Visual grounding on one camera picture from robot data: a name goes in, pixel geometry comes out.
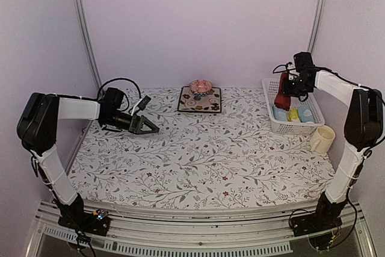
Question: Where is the cream ribbed mug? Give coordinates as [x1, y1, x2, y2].
[309, 126, 336, 154]

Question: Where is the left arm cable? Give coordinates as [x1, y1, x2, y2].
[96, 78, 142, 101]

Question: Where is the blue cartoon towel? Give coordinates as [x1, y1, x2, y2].
[297, 105, 315, 123]

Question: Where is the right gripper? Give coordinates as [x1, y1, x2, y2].
[282, 76, 312, 98]

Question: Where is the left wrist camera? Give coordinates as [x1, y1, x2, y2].
[131, 95, 151, 116]

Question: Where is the aluminium post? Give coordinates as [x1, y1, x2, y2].
[307, 0, 326, 54]
[73, 0, 102, 89]

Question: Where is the aluminium front rail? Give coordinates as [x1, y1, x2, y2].
[25, 199, 377, 257]

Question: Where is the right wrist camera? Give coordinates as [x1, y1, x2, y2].
[285, 62, 299, 81]

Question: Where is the rolled light blue towel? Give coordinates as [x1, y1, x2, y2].
[271, 105, 288, 122]

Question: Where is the dark red towel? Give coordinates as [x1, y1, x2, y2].
[274, 72, 291, 111]

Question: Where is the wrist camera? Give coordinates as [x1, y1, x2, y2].
[131, 95, 151, 116]
[285, 62, 299, 81]

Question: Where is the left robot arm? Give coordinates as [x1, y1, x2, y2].
[17, 87, 159, 205]

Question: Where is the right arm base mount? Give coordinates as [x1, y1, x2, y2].
[288, 193, 347, 237]

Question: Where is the red patterned bowl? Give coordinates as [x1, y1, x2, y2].
[189, 79, 212, 94]

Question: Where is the left aluminium post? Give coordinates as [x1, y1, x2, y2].
[73, 0, 102, 89]

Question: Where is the right aluminium post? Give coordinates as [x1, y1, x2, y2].
[307, 0, 326, 54]

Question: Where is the rolled yellow towel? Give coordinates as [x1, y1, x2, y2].
[287, 108, 301, 123]

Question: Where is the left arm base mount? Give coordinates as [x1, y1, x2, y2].
[55, 194, 111, 237]

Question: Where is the floral square trivet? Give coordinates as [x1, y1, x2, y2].
[177, 86, 222, 114]

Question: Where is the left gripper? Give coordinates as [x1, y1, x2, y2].
[103, 110, 159, 134]

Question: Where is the white plastic basket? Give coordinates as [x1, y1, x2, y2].
[262, 78, 325, 135]

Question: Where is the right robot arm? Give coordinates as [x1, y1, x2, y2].
[280, 52, 384, 203]

